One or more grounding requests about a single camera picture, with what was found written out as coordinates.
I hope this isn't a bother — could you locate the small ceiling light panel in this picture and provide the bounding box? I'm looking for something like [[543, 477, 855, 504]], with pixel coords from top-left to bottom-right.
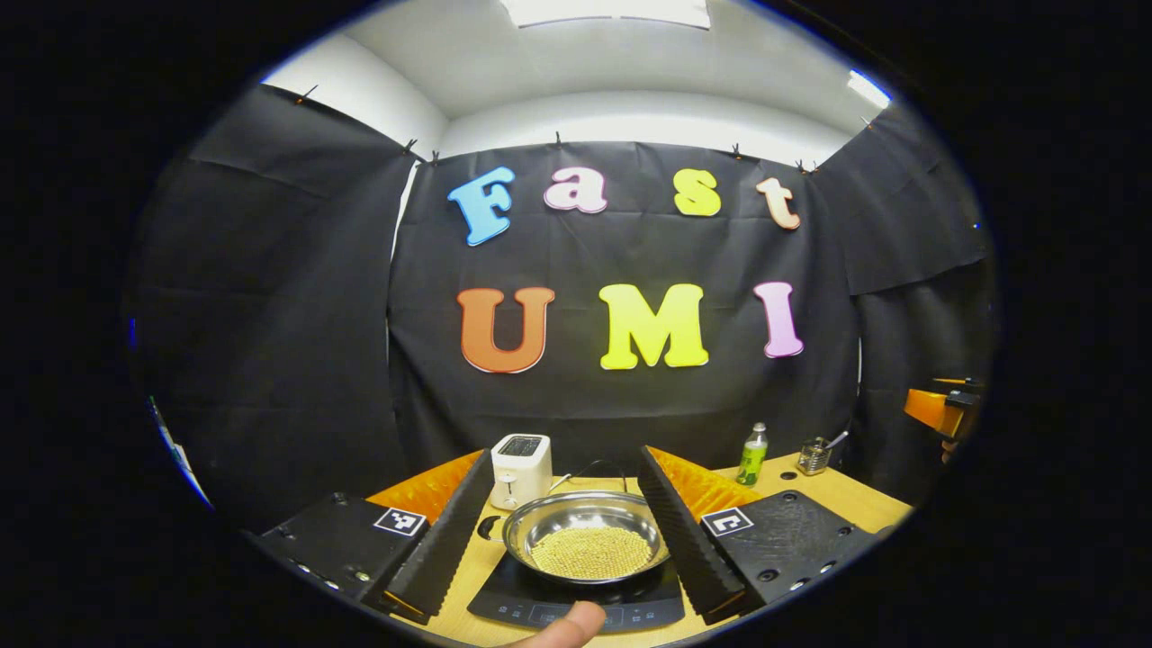
[[846, 70, 892, 109]]

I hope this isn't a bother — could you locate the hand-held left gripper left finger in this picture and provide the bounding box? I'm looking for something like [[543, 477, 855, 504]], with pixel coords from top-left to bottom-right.
[[256, 448, 496, 625]]

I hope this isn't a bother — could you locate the large ceiling light panel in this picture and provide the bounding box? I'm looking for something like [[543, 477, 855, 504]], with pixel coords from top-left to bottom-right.
[[499, 0, 712, 30]]

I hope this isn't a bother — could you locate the black induction cooktop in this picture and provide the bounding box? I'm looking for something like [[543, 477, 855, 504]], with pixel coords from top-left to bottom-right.
[[466, 540, 687, 634]]

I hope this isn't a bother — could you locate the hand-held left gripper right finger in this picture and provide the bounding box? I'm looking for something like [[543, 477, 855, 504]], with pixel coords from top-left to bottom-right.
[[637, 445, 887, 625]]

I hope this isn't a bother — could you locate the black power cable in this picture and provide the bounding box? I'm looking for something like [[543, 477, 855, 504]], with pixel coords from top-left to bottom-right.
[[551, 460, 631, 495]]

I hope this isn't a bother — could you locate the steel pot with black handles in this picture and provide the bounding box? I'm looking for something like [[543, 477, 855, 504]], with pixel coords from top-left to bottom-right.
[[477, 490, 671, 586]]

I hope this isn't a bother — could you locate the green label clear bottle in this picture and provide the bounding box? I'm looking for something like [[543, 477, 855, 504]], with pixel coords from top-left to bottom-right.
[[736, 422, 769, 488]]

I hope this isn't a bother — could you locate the black backdrop cloth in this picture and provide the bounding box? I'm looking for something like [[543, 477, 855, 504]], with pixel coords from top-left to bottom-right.
[[130, 85, 1000, 532]]

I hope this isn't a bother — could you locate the metal wire basket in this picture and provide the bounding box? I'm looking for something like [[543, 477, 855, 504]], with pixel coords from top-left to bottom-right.
[[796, 430, 850, 476]]

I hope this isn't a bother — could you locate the white toaster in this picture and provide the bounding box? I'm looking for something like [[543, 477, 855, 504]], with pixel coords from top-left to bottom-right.
[[490, 434, 554, 511]]

